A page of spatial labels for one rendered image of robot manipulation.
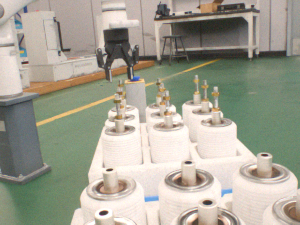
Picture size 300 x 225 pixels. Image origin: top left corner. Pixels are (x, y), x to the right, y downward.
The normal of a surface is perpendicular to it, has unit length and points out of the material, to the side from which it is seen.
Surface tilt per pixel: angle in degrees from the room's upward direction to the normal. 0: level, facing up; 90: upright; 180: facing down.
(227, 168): 90
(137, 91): 90
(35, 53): 90
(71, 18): 90
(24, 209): 0
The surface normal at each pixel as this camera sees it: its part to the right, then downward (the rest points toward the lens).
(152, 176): 0.05, 0.24
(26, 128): 0.88, 0.05
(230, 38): -0.46, 0.25
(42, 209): -0.07, -0.97
